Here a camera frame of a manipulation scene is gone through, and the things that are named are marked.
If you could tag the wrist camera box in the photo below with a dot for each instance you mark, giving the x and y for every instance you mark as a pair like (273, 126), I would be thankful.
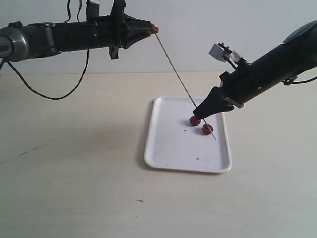
(223, 53)
(92, 9)

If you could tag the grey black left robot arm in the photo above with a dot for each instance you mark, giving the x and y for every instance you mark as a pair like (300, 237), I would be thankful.
(20, 42)

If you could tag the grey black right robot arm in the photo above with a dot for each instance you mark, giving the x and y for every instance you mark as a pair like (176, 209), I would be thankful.
(296, 54)

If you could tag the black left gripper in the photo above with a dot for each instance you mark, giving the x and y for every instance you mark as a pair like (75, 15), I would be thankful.
(101, 32)

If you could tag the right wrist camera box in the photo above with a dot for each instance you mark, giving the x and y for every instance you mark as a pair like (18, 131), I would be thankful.
(223, 53)

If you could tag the thin metal skewer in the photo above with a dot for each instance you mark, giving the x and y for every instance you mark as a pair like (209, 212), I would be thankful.
(178, 76)

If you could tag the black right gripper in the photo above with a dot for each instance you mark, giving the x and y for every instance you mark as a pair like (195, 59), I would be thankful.
(240, 86)

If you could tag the white rectangular plastic tray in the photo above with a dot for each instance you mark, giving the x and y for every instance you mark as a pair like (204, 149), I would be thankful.
(174, 144)

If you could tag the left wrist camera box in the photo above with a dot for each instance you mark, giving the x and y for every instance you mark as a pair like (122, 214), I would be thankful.
(92, 9)

